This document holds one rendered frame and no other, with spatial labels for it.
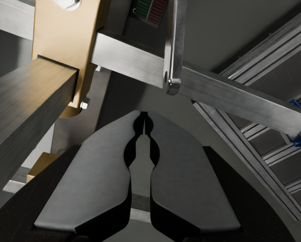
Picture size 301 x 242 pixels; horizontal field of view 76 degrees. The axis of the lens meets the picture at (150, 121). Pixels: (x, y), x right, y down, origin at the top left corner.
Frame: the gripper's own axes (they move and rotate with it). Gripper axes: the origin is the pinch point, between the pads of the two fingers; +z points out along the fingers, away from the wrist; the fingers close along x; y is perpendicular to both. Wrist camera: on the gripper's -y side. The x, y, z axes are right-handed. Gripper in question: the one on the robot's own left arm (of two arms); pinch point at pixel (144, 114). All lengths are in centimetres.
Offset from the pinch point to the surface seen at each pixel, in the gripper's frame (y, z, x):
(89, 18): -4.9, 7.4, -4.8
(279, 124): 5.9, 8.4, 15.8
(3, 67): 6.4, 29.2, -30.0
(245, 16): 0, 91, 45
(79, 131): 16.5, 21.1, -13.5
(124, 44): -2.6, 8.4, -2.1
